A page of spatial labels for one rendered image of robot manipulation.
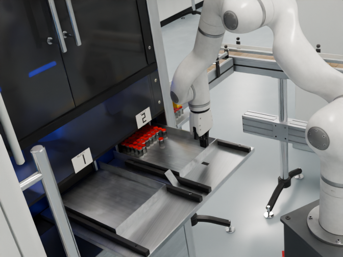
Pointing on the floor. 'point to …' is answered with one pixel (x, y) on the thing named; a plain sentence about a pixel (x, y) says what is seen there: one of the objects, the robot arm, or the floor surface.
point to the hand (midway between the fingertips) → (204, 142)
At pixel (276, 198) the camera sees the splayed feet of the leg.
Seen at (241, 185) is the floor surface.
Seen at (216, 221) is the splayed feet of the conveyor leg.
